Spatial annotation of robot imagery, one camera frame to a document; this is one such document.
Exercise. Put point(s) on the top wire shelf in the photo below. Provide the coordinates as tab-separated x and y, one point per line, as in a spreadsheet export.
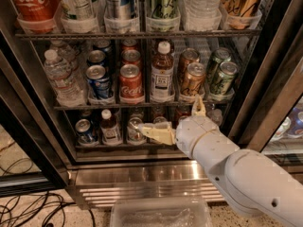
136	35

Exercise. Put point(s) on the large coca-cola can top shelf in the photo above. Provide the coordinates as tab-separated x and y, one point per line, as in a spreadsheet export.
37	16

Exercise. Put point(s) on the clear water bottle middle shelf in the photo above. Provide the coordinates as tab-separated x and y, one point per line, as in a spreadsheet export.
60	74

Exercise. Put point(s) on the brown tea bottle white cap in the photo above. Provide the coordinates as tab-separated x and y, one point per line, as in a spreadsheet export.
162	73

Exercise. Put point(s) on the bronze can rear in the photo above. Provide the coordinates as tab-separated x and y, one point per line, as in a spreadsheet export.
187	56

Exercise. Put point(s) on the clear plastic bin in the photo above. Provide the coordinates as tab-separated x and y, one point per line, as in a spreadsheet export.
161	212

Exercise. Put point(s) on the blue soda can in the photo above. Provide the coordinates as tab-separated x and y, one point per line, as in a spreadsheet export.
96	57
99	81

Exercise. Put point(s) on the middle wire shelf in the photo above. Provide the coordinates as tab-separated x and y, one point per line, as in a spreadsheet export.
57	106

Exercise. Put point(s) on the green can front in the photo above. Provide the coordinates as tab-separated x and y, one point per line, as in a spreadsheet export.
224	78

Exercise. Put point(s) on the wire shelf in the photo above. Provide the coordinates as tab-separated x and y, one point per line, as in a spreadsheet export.
57	106
136	35

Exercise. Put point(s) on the bronze can bottom shelf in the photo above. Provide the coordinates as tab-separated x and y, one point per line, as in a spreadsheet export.
160	119

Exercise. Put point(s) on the blue soda can front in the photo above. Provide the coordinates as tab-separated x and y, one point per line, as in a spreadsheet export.
99	81

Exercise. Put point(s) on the red coca-cola can front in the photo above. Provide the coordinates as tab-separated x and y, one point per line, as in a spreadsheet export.
130	84

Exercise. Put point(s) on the blue can bottom shelf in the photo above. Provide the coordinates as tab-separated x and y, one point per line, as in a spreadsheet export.
85	131

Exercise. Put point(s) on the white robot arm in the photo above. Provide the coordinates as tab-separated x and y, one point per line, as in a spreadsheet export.
250	182

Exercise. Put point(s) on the water bottle bottom shelf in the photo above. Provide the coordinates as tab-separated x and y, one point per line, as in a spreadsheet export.
216	116

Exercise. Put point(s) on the green can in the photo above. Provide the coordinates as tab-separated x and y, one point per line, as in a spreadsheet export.
224	78
218	56

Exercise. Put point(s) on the fridge glass door right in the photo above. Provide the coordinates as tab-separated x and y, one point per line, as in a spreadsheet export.
271	87

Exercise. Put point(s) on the green can rear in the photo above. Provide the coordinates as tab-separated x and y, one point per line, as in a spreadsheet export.
218	56

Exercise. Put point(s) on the silver can bottom shelf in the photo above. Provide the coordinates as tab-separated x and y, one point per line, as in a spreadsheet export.
135	136

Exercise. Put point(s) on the bronze can front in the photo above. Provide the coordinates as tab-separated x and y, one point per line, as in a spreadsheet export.
194	78

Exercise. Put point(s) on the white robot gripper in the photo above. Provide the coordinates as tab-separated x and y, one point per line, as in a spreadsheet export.
191	132

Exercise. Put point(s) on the tea bottle bottom shelf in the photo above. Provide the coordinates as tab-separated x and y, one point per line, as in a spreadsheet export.
110	129

